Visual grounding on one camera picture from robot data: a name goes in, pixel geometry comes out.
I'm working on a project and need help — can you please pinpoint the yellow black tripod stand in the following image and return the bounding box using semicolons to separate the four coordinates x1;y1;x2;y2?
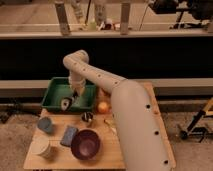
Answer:
179;97;213;143

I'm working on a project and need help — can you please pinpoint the black camera on stand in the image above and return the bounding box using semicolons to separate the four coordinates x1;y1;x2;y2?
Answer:
148;0;213;29

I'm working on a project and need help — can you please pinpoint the round black brush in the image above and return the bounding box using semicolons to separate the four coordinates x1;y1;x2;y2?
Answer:
60;97;74;111

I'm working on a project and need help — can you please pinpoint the left grey post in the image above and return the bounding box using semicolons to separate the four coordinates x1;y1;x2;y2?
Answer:
55;0;70;36

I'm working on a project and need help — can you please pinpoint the white cup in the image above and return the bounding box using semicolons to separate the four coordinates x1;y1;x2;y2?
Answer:
33;137;53;159

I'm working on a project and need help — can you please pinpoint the blue sponge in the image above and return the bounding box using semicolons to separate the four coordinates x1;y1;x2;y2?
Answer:
60;126;78;147

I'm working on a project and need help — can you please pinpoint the dark purple bowl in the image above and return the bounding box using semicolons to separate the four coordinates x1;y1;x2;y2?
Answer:
71;129;101;160

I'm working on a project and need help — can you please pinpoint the orange fruit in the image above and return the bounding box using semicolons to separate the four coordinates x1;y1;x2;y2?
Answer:
97;102;109;114

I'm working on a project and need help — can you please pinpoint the grey post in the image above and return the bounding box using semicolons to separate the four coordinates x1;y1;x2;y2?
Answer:
120;2;131;35
55;0;70;36

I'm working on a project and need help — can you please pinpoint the green plastic tray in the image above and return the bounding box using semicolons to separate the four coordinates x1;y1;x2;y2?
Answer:
41;77;96;113

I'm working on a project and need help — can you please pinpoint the wooden stick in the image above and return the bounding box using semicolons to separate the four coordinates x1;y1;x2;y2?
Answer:
104;119;117;135

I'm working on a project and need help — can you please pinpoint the small dark metallic object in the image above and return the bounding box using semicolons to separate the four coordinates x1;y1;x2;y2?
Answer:
81;112;93;124

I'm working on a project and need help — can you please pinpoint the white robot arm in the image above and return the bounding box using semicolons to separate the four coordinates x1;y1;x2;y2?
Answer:
63;50;174;171

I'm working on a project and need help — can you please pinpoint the small blue cup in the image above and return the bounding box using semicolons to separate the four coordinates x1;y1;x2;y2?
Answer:
37;117;53;134

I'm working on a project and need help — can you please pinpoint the right grey post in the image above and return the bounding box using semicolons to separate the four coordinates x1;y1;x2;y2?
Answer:
120;2;131;35

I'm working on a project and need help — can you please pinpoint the green bottle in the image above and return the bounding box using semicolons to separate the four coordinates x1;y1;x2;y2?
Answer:
88;20;97;31

